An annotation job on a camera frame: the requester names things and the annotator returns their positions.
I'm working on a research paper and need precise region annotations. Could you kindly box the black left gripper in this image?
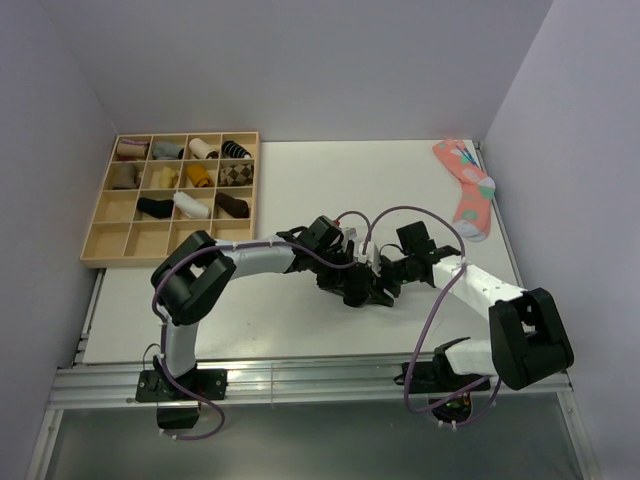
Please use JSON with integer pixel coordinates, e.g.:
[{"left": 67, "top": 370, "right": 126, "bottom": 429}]
[{"left": 309, "top": 248, "right": 353, "bottom": 300}]

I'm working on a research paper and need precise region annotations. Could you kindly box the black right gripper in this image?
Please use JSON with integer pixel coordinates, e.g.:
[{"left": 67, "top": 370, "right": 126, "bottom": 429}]
[{"left": 364, "top": 254, "right": 415, "bottom": 308}]

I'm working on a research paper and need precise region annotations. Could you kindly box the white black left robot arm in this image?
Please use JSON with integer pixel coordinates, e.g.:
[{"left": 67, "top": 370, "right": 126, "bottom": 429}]
[{"left": 151, "top": 216, "right": 358, "bottom": 399}]

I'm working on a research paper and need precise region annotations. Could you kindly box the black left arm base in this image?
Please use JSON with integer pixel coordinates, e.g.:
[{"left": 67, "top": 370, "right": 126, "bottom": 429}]
[{"left": 134, "top": 365, "right": 227, "bottom": 431}]

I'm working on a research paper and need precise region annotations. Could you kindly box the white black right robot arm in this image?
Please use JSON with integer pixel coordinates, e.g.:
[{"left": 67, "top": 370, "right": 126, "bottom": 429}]
[{"left": 381, "top": 222, "right": 575, "bottom": 394}]

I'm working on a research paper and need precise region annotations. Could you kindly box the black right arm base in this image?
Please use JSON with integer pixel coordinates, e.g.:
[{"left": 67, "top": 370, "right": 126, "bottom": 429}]
[{"left": 409, "top": 360, "right": 481, "bottom": 424}]

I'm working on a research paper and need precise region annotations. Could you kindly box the pink patterned sock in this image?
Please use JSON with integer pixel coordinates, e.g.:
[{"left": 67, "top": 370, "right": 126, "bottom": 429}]
[{"left": 432, "top": 139, "right": 496, "bottom": 242}]

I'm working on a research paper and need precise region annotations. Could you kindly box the dark brown rolled sock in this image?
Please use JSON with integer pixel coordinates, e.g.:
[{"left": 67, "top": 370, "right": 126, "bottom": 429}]
[{"left": 215, "top": 192, "right": 250, "bottom": 219}]

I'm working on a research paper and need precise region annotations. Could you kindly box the brown checkered rolled sock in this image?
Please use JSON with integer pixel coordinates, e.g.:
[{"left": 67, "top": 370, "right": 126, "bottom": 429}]
[{"left": 218, "top": 163, "right": 254, "bottom": 187}]

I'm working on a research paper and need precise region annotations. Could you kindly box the white rolled sock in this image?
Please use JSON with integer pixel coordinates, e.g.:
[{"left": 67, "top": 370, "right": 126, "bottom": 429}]
[{"left": 173, "top": 191, "right": 211, "bottom": 219}]

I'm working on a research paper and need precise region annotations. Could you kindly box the black white striped sock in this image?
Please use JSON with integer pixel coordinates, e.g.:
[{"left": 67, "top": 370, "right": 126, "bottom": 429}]
[{"left": 221, "top": 140, "right": 252, "bottom": 159}]

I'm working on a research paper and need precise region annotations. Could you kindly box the mustard yellow rolled sock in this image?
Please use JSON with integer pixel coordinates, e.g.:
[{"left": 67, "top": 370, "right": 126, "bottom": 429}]
[{"left": 186, "top": 164, "right": 214, "bottom": 188}]

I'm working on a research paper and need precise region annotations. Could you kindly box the cream rolled sock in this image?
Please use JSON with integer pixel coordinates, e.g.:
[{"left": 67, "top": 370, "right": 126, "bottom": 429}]
[{"left": 189, "top": 137, "right": 219, "bottom": 159}]

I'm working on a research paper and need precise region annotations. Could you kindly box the black rolled sock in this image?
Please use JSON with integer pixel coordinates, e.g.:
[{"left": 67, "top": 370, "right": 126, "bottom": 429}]
[{"left": 136, "top": 197, "right": 174, "bottom": 219}]

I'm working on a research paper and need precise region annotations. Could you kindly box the pale yellow rolled sock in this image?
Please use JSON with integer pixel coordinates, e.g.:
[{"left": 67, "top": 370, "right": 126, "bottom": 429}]
[{"left": 157, "top": 167, "right": 179, "bottom": 189}]

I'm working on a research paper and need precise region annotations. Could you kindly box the wooden compartment tray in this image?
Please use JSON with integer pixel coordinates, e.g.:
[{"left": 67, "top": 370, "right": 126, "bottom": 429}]
[{"left": 80, "top": 132, "right": 261, "bottom": 268}]

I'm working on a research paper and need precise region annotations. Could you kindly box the grey rolled sock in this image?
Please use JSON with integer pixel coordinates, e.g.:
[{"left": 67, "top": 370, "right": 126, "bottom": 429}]
[{"left": 152, "top": 140, "right": 184, "bottom": 160}]

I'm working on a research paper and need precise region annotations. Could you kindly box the taupe rolled sock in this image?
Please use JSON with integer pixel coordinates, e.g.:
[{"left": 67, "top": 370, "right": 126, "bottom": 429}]
[{"left": 111, "top": 164, "right": 140, "bottom": 190}]

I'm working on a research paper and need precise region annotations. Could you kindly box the beige purple rolled sock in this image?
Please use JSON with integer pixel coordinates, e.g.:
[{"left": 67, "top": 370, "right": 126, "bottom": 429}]
[{"left": 116, "top": 139, "right": 149, "bottom": 159}]

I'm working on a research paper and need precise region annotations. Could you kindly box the aluminium frame rail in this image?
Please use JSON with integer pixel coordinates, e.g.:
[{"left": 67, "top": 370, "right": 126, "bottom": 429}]
[{"left": 47, "top": 269, "right": 574, "bottom": 409}]

